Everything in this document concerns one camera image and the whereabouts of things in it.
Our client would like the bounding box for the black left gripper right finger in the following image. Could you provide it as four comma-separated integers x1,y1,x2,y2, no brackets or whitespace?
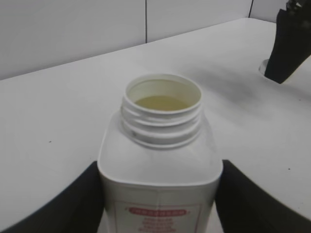
215,160,311,233

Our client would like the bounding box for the white bottle cap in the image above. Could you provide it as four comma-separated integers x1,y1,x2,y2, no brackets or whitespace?
259,59,269,76

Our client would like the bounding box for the white yili changqing bottle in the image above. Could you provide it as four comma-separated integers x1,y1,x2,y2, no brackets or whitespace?
97,74,223,233

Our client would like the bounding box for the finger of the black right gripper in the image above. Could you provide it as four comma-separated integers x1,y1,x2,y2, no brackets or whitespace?
264,0,311,84

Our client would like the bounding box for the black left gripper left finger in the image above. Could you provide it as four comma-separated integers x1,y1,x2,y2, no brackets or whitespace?
2,161,104,233

